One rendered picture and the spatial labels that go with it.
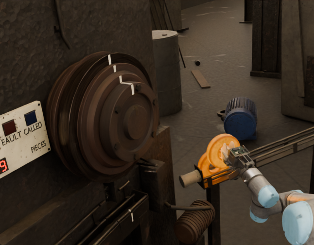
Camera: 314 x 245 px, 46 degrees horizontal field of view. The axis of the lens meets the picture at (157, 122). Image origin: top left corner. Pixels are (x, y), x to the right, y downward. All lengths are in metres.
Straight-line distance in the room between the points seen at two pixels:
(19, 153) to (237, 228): 1.67
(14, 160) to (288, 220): 0.85
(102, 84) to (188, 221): 0.81
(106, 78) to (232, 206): 1.72
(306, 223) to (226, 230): 1.43
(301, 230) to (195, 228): 0.71
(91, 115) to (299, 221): 0.69
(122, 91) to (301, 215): 0.65
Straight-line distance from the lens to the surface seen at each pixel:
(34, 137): 1.28
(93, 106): 1.20
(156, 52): 4.02
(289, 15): 3.87
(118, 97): 1.21
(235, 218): 2.64
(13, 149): 1.24
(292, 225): 1.18
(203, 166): 1.77
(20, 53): 1.23
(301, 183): 3.05
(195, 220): 1.78
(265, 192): 1.45
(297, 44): 3.84
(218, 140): 1.63
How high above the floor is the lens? 1.62
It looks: 23 degrees down
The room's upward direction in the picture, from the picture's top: 5 degrees counter-clockwise
